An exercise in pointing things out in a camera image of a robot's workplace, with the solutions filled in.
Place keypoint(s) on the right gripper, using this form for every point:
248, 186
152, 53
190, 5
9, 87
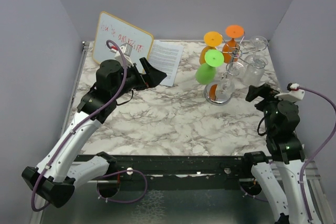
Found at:
264, 91

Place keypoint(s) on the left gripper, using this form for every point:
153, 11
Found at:
153, 76

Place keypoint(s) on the clear wine glass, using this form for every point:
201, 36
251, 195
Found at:
226, 86

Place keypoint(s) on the orange plastic wine glass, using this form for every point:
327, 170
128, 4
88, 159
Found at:
233, 32

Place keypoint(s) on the green plastic wine glass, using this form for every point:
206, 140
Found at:
207, 71

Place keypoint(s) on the yellow plastic wine glass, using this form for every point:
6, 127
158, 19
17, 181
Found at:
212, 39

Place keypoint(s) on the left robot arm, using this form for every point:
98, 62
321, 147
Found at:
53, 179

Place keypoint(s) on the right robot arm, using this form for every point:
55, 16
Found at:
282, 178

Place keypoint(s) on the chrome wine glass rack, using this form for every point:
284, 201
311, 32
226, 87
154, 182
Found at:
242, 57

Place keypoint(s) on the printed paper sheet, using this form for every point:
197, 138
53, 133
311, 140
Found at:
166, 57

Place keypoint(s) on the yellow framed whiteboard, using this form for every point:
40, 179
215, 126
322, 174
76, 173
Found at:
123, 34

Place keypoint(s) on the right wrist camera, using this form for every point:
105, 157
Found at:
293, 95

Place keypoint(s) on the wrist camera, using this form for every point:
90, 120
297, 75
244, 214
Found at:
126, 49
293, 95

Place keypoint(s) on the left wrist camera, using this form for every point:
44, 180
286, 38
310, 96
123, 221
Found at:
126, 49

